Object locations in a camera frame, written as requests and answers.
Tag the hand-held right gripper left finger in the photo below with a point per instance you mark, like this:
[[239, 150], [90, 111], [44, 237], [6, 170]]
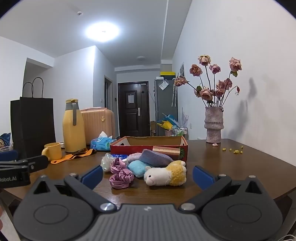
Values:
[[92, 177]]

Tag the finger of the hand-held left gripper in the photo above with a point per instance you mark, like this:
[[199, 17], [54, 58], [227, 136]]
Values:
[[37, 162]]

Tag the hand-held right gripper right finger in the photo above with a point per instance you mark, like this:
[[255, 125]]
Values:
[[203, 177]]

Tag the pastel mesh bath puff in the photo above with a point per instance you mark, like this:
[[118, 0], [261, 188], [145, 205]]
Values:
[[107, 162]]

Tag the alpaca plush toy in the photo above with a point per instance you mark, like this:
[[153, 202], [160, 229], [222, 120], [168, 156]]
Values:
[[161, 175]]

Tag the light blue plush pad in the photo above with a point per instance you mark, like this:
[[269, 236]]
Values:
[[138, 168]]

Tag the purple fabric pouch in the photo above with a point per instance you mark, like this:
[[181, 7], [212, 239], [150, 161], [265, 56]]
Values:
[[155, 158]]

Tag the red cardboard box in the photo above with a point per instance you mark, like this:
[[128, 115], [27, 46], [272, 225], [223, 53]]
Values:
[[148, 140]]

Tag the yellow mug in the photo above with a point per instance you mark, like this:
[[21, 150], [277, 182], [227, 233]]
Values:
[[54, 150]]

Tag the blue padded object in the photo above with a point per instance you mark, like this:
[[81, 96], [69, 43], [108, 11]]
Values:
[[8, 155]]

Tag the blue tissue pack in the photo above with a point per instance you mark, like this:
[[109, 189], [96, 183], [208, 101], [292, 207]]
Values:
[[101, 143]]

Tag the blue packet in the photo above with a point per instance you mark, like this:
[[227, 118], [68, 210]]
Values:
[[121, 157]]

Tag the blue plastic bag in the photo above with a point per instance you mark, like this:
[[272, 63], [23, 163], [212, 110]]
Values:
[[6, 139]]

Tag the black paper bag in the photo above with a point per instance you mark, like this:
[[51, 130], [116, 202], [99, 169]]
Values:
[[32, 122]]

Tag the scattered yellow crumbs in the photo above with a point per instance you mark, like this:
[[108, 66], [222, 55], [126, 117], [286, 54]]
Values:
[[235, 151]]

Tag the layered brown sponge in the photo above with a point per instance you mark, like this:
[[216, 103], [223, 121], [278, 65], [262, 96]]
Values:
[[166, 151]]

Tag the lilac knit headband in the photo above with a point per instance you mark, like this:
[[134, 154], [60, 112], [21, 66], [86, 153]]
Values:
[[134, 157]]

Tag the yellow thermos jug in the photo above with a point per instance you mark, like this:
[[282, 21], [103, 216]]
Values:
[[74, 132]]

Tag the peach suitcase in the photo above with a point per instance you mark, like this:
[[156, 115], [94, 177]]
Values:
[[99, 125]]

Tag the pink ceramic vase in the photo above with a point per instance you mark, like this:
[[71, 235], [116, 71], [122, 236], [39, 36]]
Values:
[[214, 125]]

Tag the yellow watering can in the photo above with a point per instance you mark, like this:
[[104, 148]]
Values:
[[166, 125]]

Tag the blue plastic item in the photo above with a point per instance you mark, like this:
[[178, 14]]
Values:
[[171, 118]]

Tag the dark brown entrance door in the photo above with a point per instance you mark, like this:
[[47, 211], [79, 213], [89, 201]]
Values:
[[133, 115]]

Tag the grey refrigerator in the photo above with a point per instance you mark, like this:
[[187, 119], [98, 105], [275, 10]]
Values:
[[161, 109]]

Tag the bunch of dried roses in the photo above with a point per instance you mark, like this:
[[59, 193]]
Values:
[[205, 93]]

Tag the interior door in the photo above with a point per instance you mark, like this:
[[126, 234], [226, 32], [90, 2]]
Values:
[[108, 92]]

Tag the paper notice on door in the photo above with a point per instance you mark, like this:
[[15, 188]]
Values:
[[130, 98]]

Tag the yellow box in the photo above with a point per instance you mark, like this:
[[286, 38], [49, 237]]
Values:
[[167, 74]]

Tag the small ceiling lamp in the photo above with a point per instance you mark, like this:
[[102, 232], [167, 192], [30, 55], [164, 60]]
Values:
[[141, 58]]

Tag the round ceiling light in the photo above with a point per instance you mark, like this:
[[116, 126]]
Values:
[[102, 32]]

